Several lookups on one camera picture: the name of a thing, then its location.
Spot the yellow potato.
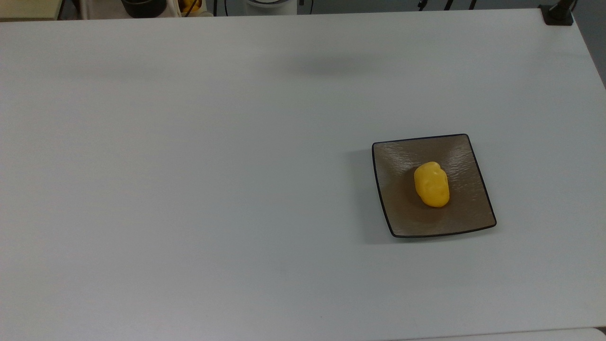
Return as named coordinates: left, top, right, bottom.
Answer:
left=414, top=161, right=450, bottom=208

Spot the brown square ceramic plate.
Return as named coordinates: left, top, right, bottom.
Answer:
left=372, top=134, right=497, bottom=238

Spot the black round bowl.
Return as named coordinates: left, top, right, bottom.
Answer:
left=121, top=0, right=167, bottom=18

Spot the beige wooden board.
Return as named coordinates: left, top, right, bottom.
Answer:
left=0, top=0, right=64, bottom=22

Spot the black camera stand clamp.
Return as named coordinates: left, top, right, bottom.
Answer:
left=539, top=0, right=579, bottom=26

